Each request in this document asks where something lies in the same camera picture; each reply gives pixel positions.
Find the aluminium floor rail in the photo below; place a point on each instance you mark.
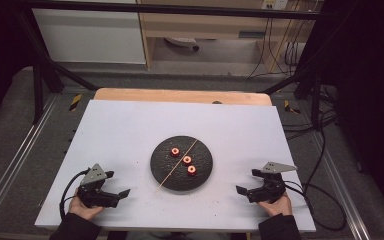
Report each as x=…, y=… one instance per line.
x=20, y=156
x=341, y=186

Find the white wall socket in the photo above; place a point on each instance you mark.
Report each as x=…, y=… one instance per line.
x=275, y=4

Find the round black textured plate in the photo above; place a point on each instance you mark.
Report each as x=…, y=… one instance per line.
x=166, y=166

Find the wooden table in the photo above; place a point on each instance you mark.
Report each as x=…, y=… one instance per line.
x=180, y=96

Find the yellow black tape strip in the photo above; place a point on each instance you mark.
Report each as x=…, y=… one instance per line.
x=290, y=107
x=75, y=102

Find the light wooden desk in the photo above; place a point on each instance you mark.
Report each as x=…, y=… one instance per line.
x=196, y=25

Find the black metal crossbar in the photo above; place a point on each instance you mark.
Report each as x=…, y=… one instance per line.
x=180, y=9

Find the white cabinet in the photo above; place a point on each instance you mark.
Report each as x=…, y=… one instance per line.
x=86, y=36

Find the black metal stand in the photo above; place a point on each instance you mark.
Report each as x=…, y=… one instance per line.
x=38, y=86
x=315, y=86

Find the grey chair base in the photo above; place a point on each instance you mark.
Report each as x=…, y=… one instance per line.
x=181, y=41

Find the person's lap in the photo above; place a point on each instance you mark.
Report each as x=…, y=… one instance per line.
x=180, y=236

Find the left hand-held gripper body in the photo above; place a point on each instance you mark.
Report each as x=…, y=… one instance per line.
x=93, y=195

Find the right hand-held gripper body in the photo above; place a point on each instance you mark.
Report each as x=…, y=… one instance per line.
x=270, y=191

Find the cored red hawthorn fruit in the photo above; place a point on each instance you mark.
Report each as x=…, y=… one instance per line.
x=191, y=170
x=175, y=152
x=187, y=160

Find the person's left hand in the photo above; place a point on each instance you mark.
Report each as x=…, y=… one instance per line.
x=80, y=210

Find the person's right hand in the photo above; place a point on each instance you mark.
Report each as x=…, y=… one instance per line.
x=280, y=208

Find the thin bamboo skewer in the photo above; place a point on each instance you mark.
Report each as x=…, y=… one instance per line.
x=176, y=165

